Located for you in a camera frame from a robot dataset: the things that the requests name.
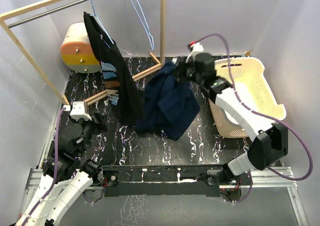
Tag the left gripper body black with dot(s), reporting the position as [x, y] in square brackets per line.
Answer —
[90, 128]

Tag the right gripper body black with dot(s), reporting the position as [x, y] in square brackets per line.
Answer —
[187, 71]

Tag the black graphic t shirt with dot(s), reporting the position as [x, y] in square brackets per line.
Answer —
[124, 96]

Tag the navy blue t shirt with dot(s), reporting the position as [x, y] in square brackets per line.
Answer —
[168, 105]

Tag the light blue hanger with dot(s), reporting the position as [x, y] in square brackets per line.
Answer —
[99, 22]
[140, 13]

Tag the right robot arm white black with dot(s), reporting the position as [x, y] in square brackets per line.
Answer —
[269, 139]

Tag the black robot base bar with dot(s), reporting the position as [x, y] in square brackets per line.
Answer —
[206, 180]

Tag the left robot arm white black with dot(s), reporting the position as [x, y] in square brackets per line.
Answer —
[64, 177]

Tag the cream laundry basket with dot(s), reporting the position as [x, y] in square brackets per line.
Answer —
[248, 75]

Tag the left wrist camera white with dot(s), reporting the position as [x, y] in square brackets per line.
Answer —
[79, 110]

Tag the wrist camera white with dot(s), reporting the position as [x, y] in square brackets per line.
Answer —
[79, 110]
[194, 48]

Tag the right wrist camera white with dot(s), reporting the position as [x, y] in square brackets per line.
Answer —
[194, 48]

